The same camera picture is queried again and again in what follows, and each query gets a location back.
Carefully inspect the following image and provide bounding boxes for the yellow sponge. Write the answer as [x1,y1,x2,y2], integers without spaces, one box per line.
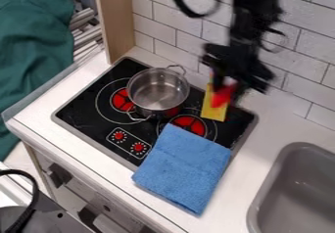
[199,82,231,123]

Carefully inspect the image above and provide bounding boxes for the red fork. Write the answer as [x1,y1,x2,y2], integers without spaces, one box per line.
[211,75,239,110]

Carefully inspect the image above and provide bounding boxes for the toy stove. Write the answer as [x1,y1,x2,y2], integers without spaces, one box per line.
[49,56,261,173]

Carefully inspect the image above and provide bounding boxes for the blue cloth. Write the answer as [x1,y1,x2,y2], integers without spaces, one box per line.
[130,122,233,216]

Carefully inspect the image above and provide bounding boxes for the toy sink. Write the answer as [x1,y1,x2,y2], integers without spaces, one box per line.
[244,141,335,233]

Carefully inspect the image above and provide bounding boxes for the green cloth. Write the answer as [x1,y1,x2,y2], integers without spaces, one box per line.
[0,0,77,163]

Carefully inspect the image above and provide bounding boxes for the silver pot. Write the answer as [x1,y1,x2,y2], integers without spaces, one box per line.
[123,64,193,122]

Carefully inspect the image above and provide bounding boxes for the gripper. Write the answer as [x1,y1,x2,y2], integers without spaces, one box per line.
[199,42,278,108]

